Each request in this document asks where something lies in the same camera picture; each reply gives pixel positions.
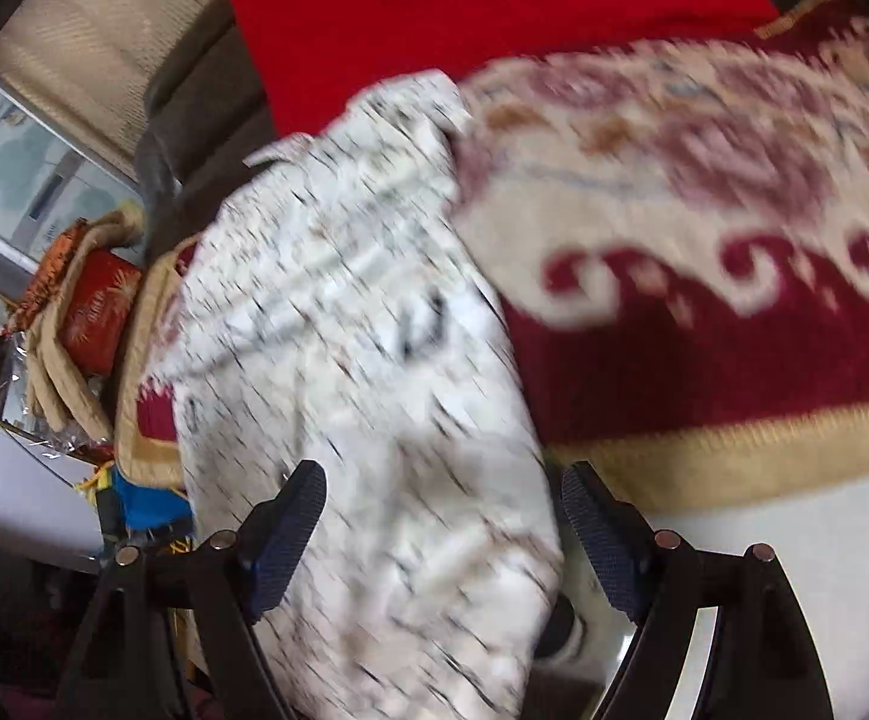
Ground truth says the white crackle-pattern pillow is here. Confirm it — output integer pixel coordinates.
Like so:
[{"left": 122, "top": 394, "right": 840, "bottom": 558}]
[{"left": 145, "top": 69, "right": 566, "bottom": 720}]

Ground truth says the floral plush blanket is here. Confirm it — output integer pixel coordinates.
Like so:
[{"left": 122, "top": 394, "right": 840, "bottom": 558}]
[{"left": 115, "top": 0, "right": 869, "bottom": 515}]

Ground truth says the dark brown leather sofa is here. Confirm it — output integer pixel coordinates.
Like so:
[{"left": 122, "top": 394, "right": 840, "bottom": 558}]
[{"left": 134, "top": 0, "right": 281, "bottom": 256}]

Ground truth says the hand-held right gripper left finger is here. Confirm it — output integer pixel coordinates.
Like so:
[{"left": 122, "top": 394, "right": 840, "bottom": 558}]
[{"left": 52, "top": 459, "right": 328, "bottom": 720}]

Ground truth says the beige quilted cloth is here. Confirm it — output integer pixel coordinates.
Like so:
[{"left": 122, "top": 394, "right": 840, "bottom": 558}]
[{"left": 25, "top": 202, "right": 152, "bottom": 445}]

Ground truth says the blue cloth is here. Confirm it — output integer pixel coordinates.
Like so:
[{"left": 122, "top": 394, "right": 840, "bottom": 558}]
[{"left": 100, "top": 465, "right": 194, "bottom": 541}]

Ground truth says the red cloth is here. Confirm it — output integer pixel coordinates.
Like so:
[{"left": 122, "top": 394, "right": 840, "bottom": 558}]
[{"left": 225, "top": 0, "right": 780, "bottom": 137}]

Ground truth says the red gift box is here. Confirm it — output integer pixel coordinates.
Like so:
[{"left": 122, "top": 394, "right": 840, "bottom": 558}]
[{"left": 59, "top": 251, "right": 143, "bottom": 377}]

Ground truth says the orange patterned cloth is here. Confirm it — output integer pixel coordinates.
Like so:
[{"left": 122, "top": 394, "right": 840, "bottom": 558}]
[{"left": 10, "top": 219, "right": 92, "bottom": 331}]

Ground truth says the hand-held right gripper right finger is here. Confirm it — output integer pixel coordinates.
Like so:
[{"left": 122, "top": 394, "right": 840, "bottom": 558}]
[{"left": 560, "top": 461, "right": 836, "bottom": 720}]

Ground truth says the grey refrigerator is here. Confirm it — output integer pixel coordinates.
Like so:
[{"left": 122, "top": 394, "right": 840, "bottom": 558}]
[{"left": 0, "top": 75, "right": 143, "bottom": 271}]

